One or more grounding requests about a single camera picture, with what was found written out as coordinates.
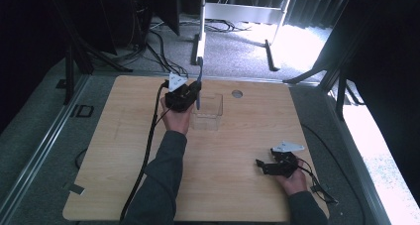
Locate right hand-held gripper cable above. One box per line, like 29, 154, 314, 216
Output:
295, 158, 340, 206

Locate person's left hand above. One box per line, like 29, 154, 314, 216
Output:
159, 96, 195, 136

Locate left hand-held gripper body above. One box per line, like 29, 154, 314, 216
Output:
163, 71, 199, 114

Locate grey tape piece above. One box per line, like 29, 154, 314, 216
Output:
62, 181, 86, 196

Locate cables under white desk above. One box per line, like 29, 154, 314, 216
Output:
179, 17, 253, 34

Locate person's right hand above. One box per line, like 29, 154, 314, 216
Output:
274, 157, 309, 197

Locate hand-held gripper cable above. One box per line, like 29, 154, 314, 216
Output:
118, 79, 170, 222
295, 158, 340, 206

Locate white desk frame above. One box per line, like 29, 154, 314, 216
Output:
190, 0, 293, 72

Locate blue toothbrush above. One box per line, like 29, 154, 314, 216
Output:
195, 56, 204, 111

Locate left hand-held gripper cable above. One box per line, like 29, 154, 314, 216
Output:
118, 79, 170, 222

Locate clear plastic cup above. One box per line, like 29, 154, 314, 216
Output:
189, 92, 224, 132

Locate aluminium floor rail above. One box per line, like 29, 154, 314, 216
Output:
0, 73, 91, 219

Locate thin black floor cable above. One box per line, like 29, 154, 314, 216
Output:
299, 123, 367, 225

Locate black floor cable bundle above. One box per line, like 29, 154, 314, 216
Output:
125, 28, 190, 79

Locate black metal stand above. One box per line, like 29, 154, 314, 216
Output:
282, 0, 366, 121
46, 0, 134, 106

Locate black floor bracket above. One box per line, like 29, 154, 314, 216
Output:
69, 103, 95, 119

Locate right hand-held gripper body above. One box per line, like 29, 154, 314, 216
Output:
269, 140, 306, 179

